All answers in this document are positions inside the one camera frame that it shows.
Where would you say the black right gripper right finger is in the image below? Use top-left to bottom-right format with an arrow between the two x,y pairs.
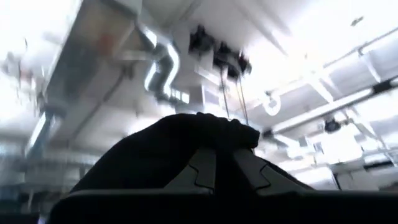
232,148 -> 314,197

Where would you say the white ceiling pipe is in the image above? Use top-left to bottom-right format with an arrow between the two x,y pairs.
264,77 -> 398,134

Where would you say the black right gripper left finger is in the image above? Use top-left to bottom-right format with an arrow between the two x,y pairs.
162,148 -> 218,194

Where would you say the black hanging cable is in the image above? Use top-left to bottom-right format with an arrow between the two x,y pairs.
235,73 -> 250,127
219,67 -> 231,121

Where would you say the black ceiling fixture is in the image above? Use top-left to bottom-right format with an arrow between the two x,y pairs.
324,119 -> 342,134

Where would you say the beige ceiling duct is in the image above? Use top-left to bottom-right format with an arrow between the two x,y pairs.
43,0 -> 144,108

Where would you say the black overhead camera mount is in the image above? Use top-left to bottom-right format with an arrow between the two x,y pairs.
187,24 -> 253,80

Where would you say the large black garment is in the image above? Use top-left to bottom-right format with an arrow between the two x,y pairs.
68,112 -> 313,192

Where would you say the silver ventilation duct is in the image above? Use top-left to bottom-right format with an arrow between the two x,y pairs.
143,26 -> 191,105

